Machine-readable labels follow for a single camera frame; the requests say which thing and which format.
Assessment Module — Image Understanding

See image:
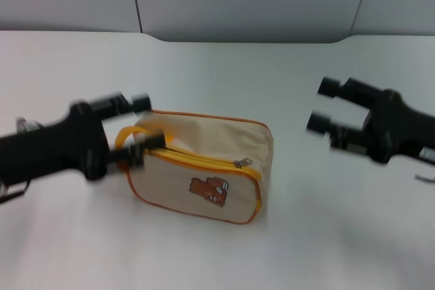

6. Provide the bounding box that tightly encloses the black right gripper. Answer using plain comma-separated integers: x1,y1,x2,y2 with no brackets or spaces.
304,77,435,165

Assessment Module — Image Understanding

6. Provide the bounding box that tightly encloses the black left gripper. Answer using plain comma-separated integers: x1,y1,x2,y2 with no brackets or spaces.
0,92,168,183

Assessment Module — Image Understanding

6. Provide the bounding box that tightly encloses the beige orange bear food bag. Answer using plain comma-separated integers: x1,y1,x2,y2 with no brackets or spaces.
114,109,275,225

